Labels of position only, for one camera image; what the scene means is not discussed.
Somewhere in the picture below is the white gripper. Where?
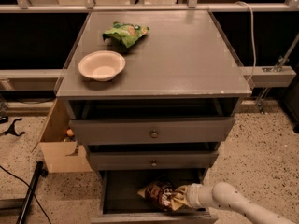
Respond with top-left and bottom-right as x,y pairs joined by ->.
171,184 -> 204,211

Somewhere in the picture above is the brown chip bag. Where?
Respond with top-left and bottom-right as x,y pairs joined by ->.
137,179 -> 175,211

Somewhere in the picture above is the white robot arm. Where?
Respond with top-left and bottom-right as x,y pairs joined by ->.
171,182 -> 296,224

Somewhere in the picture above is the grey bottom drawer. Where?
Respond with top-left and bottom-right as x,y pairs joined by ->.
91,169 -> 218,224

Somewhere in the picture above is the grey drawer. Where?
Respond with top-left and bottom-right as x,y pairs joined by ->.
91,169 -> 218,224
89,151 -> 219,171
70,118 -> 235,145

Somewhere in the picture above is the grey middle drawer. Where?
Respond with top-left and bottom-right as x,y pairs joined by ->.
89,151 -> 219,171

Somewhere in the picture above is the grey top drawer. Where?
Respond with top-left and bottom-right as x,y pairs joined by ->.
70,118 -> 235,145

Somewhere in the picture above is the grey drawer cabinet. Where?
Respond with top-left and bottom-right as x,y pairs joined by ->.
55,9 -> 253,224

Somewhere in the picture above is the green chip bag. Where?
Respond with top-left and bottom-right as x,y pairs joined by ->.
102,21 -> 150,48

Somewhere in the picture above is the orange ball in box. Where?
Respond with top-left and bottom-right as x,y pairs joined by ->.
66,129 -> 74,137

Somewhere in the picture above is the cardboard box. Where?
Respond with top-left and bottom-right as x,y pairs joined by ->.
36,100 -> 92,173

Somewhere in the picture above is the black pole on floor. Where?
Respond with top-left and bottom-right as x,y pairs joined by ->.
16,161 -> 44,224

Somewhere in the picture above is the white paper bowl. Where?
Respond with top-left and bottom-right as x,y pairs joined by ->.
78,50 -> 126,82

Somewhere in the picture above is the black clamp on floor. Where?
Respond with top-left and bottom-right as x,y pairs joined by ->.
0,118 -> 24,137

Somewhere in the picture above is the black floor cable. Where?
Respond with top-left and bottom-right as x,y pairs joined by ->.
0,164 -> 52,224

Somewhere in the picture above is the metal rail frame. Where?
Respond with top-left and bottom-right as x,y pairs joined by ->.
0,0 -> 299,15

